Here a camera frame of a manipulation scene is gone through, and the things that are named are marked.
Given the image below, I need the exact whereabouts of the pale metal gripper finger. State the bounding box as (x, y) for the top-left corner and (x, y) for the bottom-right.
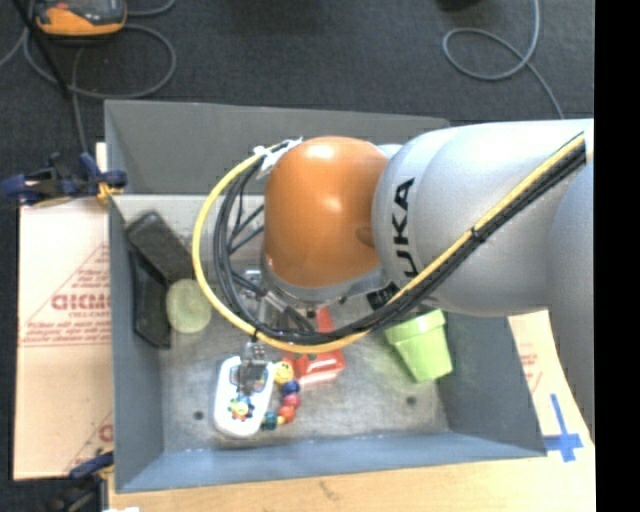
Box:
(251, 343), (267, 387)
(238, 343), (254, 399)

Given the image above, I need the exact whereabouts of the red and white toy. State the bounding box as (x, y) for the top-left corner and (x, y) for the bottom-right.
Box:
(282, 305), (347, 386)

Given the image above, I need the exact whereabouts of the white toy phone, bead handle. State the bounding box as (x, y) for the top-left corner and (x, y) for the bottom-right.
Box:
(212, 355), (302, 440)

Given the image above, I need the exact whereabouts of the grey metal bin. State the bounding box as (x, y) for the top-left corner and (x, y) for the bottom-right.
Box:
(103, 99), (547, 494)

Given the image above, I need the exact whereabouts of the pale green round sponge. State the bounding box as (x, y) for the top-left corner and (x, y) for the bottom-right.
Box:
(165, 278), (213, 335)

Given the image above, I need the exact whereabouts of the green plastic cup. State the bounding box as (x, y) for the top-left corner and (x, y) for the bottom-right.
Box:
(383, 308), (454, 384)

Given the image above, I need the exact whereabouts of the brown cardboard board, red print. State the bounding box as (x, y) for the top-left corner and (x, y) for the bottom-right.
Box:
(12, 197), (115, 481)

